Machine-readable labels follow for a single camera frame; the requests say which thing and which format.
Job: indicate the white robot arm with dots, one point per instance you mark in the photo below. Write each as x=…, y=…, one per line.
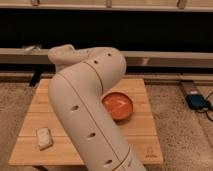
x=82, y=77

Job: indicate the wooden table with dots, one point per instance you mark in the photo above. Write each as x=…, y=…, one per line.
x=140, y=130

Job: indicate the orange bowl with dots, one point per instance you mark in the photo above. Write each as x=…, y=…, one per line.
x=118, y=105

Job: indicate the black power adapter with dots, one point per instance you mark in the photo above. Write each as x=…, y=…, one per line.
x=197, y=102

